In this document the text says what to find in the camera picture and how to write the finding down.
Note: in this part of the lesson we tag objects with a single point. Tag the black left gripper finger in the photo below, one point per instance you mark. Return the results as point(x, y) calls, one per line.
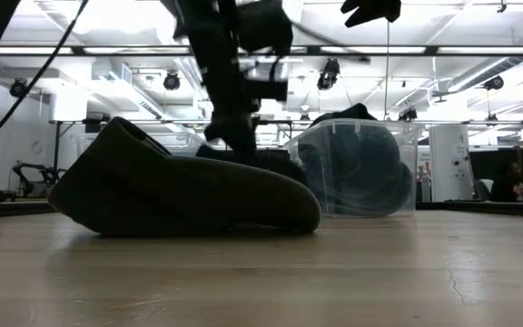
point(236, 136)
point(209, 152)

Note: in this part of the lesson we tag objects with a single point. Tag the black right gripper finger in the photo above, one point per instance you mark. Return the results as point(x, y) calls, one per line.
point(357, 6)
point(363, 19)

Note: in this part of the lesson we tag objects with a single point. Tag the dark blue cap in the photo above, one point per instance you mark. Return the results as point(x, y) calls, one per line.
point(361, 172)

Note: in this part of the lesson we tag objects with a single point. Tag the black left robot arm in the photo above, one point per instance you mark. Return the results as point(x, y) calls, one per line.
point(207, 22)

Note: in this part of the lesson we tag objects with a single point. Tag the black background robot arm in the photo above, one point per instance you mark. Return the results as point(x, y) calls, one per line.
point(25, 181)

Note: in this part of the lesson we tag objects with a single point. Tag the black partition panel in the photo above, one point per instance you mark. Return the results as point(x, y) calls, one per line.
point(484, 163)
point(273, 159)

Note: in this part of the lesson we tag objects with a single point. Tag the thin vertical pole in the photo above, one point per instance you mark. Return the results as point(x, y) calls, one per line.
point(387, 68)

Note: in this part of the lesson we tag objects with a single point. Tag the olive green cap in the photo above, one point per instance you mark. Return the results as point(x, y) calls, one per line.
point(175, 200)

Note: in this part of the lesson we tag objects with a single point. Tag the black overhead light bar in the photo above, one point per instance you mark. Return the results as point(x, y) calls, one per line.
point(431, 50)

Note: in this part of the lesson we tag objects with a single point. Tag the small black ceiling spotlight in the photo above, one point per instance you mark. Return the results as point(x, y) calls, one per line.
point(491, 118)
point(304, 117)

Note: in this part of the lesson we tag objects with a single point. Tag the clear plastic bin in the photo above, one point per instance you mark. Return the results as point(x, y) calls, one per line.
point(409, 141)

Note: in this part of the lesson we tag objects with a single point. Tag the white pillar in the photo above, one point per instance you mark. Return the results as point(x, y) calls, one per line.
point(450, 159)

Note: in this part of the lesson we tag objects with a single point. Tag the black background table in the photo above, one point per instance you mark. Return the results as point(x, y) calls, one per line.
point(493, 209)
point(12, 209)

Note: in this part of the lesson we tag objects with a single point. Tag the person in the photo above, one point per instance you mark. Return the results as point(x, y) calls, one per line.
point(509, 186)

